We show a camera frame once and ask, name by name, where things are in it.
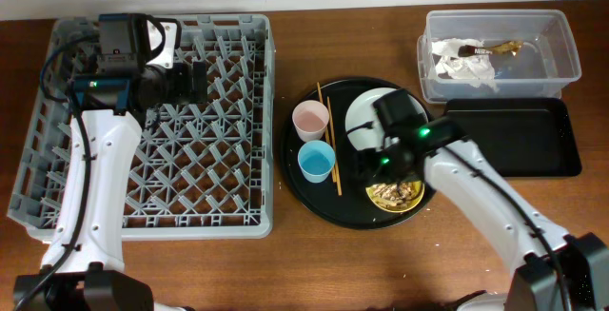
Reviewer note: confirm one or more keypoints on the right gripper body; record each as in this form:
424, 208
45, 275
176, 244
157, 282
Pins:
389, 164

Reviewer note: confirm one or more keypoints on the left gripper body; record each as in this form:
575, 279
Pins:
179, 84

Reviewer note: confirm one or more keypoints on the brown food scraps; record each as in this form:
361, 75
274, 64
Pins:
392, 193

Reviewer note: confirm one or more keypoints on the yellow bowl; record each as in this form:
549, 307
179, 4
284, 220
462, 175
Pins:
395, 201

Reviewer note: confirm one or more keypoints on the white tissue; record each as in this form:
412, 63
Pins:
477, 68

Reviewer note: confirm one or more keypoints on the gold snack wrapper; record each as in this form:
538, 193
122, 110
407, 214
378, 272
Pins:
512, 47

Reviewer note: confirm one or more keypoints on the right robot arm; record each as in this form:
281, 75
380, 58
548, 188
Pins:
550, 268

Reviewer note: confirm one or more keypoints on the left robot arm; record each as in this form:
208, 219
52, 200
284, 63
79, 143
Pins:
83, 268

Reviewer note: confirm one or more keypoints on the grey dishwasher rack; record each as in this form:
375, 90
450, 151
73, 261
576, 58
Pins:
204, 172

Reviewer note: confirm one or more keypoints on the round black tray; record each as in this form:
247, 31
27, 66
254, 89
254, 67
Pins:
354, 209

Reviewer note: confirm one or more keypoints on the grey round plate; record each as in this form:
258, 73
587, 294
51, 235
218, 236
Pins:
360, 112

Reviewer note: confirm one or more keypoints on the wooden chopstick right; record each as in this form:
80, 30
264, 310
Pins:
336, 169

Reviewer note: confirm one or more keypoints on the blue plastic cup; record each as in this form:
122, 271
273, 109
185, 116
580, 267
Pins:
316, 160

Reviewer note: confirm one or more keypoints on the pink plastic cup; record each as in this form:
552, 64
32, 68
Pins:
310, 119

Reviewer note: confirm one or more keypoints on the black rectangular tray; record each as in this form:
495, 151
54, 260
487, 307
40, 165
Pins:
521, 137

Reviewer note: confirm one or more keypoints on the clear plastic bin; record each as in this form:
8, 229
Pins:
547, 62

